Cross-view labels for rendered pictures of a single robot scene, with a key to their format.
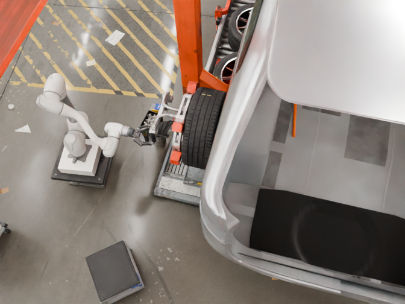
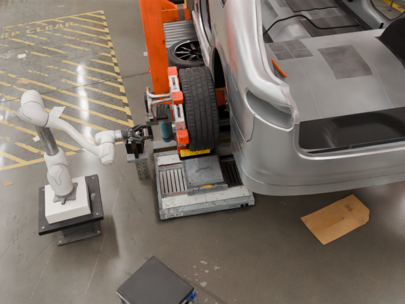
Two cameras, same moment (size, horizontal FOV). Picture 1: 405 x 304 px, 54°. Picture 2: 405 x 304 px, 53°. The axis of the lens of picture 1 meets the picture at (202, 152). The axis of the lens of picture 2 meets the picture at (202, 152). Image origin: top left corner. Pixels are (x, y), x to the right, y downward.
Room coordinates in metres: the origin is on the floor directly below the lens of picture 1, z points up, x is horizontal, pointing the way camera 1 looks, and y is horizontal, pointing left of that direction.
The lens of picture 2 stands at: (-0.75, 0.99, 2.78)
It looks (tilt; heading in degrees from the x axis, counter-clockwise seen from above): 42 degrees down; 337
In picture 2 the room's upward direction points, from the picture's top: 4 degrees counter-clockwise
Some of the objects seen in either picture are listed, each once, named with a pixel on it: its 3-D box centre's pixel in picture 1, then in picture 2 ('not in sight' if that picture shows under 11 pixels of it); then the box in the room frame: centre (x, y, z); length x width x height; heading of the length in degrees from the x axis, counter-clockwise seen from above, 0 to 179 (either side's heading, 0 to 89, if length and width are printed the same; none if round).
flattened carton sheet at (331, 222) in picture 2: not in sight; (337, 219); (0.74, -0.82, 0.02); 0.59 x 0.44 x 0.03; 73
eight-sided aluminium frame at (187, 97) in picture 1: (185, 124); (177, 111); (1.73, 0.13, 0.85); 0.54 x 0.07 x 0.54; 163
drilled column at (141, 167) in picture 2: (157, 133); (140, 160); (2.04, 0.44, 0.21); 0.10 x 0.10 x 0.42; 73
